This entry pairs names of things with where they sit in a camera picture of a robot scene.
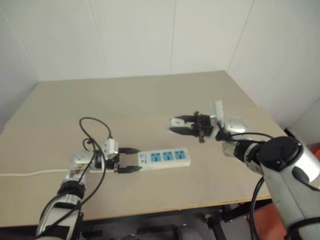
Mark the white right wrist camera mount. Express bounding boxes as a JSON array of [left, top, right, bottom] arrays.
[[209, 100, 225, 128]]

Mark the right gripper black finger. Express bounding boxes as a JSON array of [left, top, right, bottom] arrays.
[[170, 114, 195, 123], [167, 126, 195, 137]]

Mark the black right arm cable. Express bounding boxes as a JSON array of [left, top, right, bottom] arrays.
[[216, 126, 275, 240]]

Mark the white charger plug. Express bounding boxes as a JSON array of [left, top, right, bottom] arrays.
[[165, 117, 188, 134]]

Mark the white power strip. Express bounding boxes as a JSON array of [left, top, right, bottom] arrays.
[[134, 147, 191, 173]]

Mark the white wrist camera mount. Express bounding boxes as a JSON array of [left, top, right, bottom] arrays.
[[209, 100, 225, 128], [101, 139, 120, 161]]

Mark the white power strip cord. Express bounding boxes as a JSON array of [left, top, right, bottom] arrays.
[[0, 168, 106, 178]]

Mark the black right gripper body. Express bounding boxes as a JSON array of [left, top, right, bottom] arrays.
[[190, 110, 215, 144]]

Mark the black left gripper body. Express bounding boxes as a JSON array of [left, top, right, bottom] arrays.
[[104, 148, 122, 174]]

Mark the black metal table frame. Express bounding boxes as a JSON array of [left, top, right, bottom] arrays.
[[82, 199, 274, 240]]

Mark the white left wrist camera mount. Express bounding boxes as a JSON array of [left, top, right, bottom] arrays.
[[101, 139, 120, 161]]

